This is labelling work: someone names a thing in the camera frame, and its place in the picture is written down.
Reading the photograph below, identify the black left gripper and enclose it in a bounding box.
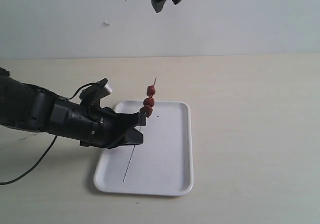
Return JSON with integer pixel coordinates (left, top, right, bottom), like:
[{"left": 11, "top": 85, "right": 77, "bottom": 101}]
[{"left": 48, "top": 101, "right": 147, "bottom": 149}]

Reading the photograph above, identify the red dried fruit piece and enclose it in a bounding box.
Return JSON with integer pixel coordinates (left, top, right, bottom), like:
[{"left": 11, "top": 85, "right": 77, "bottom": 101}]
[
  {"left": 143, "top": 97, "right": 155, "bottom": 107},
  {"left": 146, "top": 85, "right": 156, "bottom": 97},
  {"left": 139, "top": 105, "right": 153, "bottom": 118}
]

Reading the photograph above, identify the thin metal skewer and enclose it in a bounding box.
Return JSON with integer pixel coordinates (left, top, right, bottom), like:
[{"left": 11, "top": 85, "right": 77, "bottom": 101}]
[{"left": 122, "top": 77, "right": 157, "bottom": 182}]

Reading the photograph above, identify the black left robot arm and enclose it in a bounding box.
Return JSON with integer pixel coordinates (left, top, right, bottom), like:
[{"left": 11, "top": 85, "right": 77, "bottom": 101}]
[{"left": 0, "top": 68, "right": 146, "bottom": 149}]

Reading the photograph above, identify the white rectangular plastic tray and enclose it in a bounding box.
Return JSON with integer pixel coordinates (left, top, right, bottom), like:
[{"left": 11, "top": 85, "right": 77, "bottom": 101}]
[{"left": 93, "top": 101, "right": 194, "bottom": 196}]

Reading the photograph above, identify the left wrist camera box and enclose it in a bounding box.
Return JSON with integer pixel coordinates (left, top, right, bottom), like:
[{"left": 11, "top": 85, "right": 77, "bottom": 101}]
[{"left": 79, "top": 78, "right": 113, "bottom": 107}]

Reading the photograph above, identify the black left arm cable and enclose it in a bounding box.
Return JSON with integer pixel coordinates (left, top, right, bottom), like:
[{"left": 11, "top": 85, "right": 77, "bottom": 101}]
[{"left": 0, "top": 82, "right": 106, "bottom": 185}]

